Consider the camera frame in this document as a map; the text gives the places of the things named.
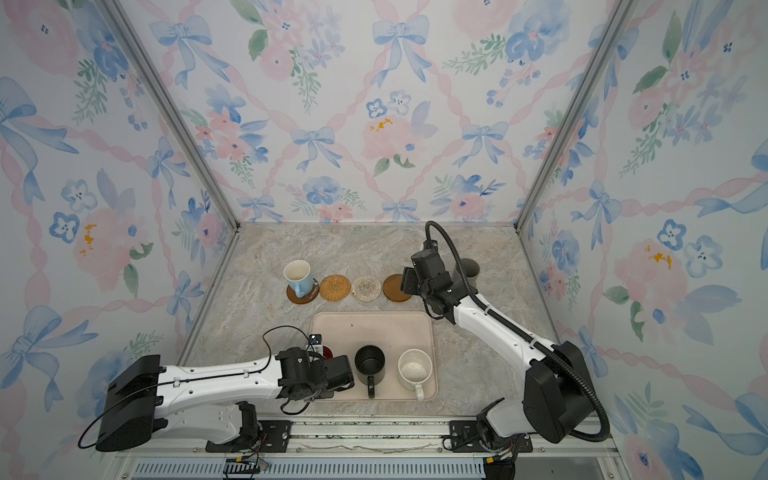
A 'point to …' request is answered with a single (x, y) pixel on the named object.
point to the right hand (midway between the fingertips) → (411, 273)
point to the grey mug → (471, 269)
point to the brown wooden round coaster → (392, 289)
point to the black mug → (370, 365)
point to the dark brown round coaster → (308, 298)
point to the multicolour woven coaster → (366, 288)
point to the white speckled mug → (414, 368)
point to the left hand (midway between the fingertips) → (327, 386)
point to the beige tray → (394, 331)
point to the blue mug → (299, 277)
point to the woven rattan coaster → (335, 287)
